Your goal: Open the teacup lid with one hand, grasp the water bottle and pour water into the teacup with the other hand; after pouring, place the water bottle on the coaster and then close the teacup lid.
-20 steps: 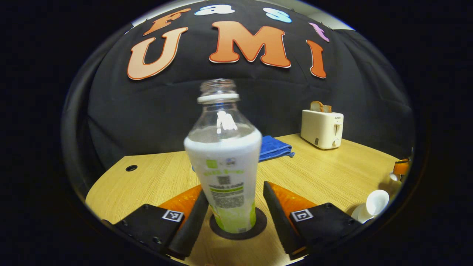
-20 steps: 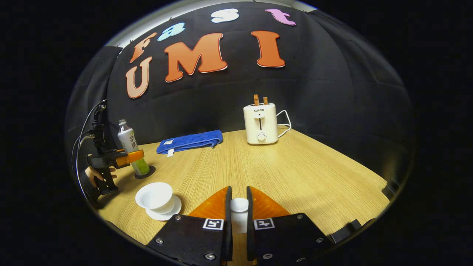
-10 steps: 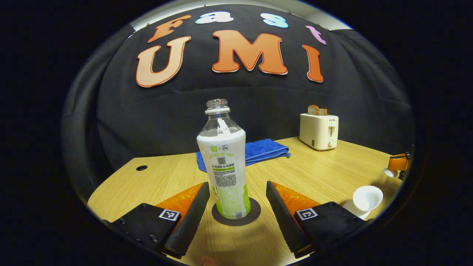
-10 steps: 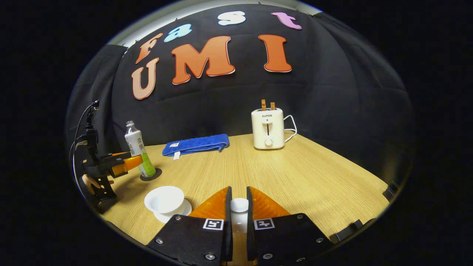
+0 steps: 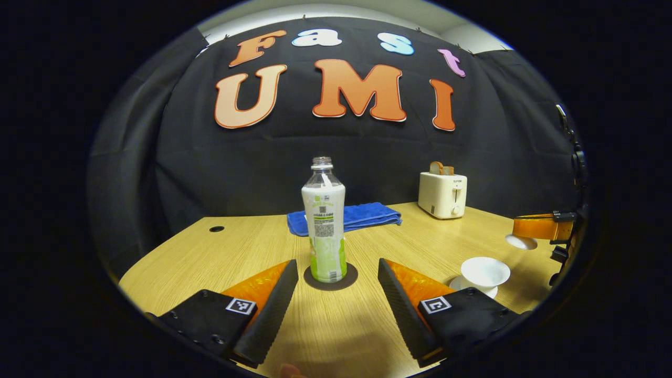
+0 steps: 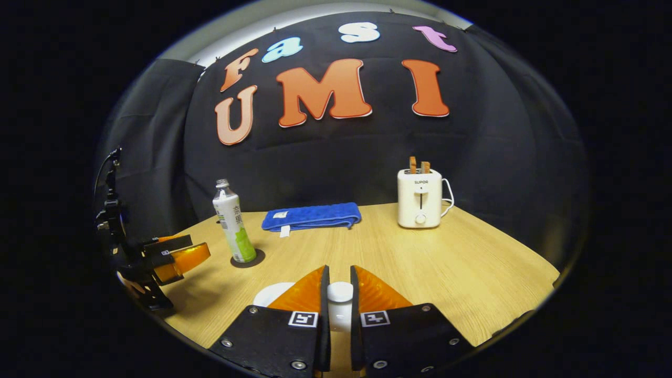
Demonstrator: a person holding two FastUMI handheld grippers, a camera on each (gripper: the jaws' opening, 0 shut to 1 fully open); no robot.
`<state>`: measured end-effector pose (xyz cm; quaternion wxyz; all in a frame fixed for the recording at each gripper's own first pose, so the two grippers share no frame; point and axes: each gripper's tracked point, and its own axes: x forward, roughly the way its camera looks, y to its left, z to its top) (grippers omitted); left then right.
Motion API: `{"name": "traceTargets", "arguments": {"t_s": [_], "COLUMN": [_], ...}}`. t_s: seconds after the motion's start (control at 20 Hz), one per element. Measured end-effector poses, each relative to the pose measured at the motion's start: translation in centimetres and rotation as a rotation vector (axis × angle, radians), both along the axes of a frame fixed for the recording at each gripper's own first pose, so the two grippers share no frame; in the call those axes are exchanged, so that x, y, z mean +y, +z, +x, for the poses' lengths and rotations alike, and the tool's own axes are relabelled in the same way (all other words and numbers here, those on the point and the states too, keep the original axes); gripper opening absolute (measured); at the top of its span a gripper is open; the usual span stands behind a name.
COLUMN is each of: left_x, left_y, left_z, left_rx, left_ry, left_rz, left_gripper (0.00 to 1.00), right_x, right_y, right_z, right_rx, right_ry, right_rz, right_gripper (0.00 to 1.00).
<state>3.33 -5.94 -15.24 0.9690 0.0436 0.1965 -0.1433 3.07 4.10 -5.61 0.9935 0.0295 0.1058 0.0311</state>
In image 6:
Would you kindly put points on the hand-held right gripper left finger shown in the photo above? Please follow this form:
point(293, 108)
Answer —
point(324, 315)

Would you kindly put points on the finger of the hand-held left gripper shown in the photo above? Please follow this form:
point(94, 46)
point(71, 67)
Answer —
point(168, 245)
point(184, 260)

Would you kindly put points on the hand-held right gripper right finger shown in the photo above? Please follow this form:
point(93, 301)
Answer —
point(355, 315)

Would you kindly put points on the white teacup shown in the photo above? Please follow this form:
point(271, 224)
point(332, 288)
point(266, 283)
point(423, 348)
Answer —
point(270, 294)

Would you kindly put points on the plastic water bottle green label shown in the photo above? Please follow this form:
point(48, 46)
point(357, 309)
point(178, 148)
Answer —
point(233, 226)

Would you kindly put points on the dark round coaster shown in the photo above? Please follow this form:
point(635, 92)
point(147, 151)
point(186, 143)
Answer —
point(260, 258)

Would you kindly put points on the blue folded towel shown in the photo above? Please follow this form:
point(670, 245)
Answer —
point(312, 216)

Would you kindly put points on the white toaster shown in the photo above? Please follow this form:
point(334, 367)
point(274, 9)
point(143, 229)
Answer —
point(419, 199)

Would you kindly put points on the black backdrop cloth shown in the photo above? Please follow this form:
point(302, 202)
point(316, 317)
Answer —
point(325, 157)

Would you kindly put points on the brown toast slice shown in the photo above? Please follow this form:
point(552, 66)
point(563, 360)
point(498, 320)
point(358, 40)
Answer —
point(412, 165)
point(426, 167)

